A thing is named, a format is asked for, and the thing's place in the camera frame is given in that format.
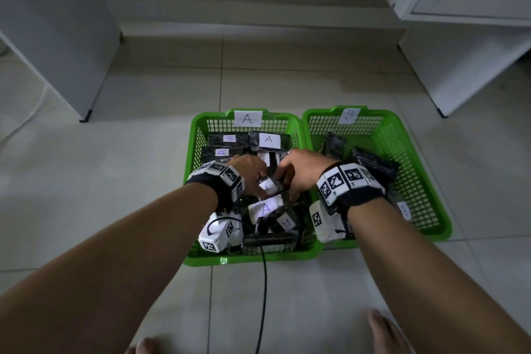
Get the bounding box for small shiny black packet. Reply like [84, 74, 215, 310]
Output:
[320, 131, 348, 160]

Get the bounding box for person's left foot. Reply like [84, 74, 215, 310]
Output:
[124, 336, 167, 354]

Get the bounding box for thin white cable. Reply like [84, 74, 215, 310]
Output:
[0, 83, 49, 146]

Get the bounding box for small white paper basket label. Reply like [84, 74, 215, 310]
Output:
[338, 107, 361, 125]

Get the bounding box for black cable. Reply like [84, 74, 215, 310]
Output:
[207, 216, 269, 354]

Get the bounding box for person's foot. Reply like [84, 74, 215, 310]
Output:
[124, 336, 167, 354]
[367, 308, 416, 354]

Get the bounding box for person's right hand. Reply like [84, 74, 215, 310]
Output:
[275, 149, 339, 203]

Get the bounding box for small black packet white label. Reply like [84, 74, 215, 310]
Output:
[259, 175, 288, 197]

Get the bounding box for person's left forearm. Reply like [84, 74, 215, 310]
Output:
[0, 183, 219, 354]

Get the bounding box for white cabinet with plain side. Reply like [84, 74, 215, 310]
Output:
[0, 0, 122, 123]

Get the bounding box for black right wristband with markers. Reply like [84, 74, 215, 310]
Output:
[316, 161, 387, 217]

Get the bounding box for green plastic basket with packets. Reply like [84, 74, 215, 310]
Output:
[183, 108, 324, 267]

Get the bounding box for person's right foot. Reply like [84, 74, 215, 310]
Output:
[367, 308, 416, 354]

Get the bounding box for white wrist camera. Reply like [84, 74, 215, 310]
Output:
[198, 210, 244, 254]
[309, 200, 354, 244]

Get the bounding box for white cabinet with doors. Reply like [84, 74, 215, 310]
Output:
[360, 0, 531, 119]

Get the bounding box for black wristband with markers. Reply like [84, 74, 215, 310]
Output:
[184, 160, 246, 214]
[316, 161, 387, 217]

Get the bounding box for person's right forearm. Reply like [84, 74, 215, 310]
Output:
[347, 197, 531, 354]

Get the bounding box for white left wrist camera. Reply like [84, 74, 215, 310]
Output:
[198, 210, 244, 254]

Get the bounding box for person's left hand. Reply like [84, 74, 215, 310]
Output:
[227, 154, 269, 201]

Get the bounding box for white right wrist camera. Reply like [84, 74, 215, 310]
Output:
[309, 200, 354, 244]

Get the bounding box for black left wristband with markers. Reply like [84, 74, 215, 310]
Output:
[184, 160, 246, 214]

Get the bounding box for long shiny black packet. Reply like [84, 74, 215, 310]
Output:
[350, 146, 402, 197]

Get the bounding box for green plastic basket nearly empty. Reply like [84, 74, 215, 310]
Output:
[301, 106, 453, 250]

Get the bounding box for pile of black labelled packets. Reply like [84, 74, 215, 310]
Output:
[199, 131, 311, 255]

